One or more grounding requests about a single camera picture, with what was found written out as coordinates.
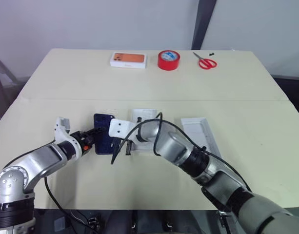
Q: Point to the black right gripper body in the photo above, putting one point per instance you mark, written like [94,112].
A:
[126,141]

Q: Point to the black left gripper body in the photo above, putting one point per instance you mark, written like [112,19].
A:
[80,139]

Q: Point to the dark blue phone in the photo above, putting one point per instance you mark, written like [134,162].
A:
[103,141]

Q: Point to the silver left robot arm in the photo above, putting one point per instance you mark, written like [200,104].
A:
[29,163]

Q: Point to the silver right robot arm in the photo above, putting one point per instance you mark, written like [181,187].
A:
[212,175]

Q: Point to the white phone box base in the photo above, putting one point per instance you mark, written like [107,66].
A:
[145,114]

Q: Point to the white phone box lid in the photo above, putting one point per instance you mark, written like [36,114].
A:
[200,132]

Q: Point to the white box with orange phone print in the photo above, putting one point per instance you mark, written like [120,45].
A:
[128,60]

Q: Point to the red tape roll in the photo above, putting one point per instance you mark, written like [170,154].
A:
[167,61]

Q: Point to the small black clip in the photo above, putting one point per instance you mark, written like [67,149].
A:
[211,54]

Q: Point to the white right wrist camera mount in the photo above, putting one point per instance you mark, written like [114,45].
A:
[121,128]

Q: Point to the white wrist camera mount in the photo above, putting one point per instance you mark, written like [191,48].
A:
[121,128]
[62,128]

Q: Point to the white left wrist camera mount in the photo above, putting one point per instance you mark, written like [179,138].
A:
[62,128]

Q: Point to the dark slanted wall panel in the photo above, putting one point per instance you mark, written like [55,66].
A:
[203,24]

